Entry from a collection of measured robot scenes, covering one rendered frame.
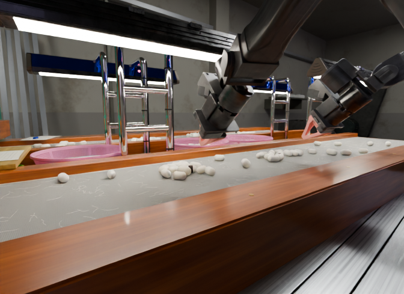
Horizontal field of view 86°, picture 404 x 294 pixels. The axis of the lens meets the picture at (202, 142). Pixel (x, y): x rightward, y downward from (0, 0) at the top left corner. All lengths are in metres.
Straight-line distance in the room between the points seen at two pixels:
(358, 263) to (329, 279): 0.07
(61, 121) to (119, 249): 2.86
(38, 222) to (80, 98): 2.76
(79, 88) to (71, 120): 0.40
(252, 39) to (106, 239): 0.32
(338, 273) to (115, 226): 0.30
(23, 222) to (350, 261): 0.47
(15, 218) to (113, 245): 0.21
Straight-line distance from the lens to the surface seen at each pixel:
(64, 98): 3.07
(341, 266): 0.41
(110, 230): 0.27
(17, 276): 0.24
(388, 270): 0.44
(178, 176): 0.49
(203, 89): 0.53
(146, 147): 0.95
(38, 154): 0.84
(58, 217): 0.39
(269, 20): 0.34
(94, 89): 3.14
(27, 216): 0.41
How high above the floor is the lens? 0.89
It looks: 8 degrees down
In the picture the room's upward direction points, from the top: straight up
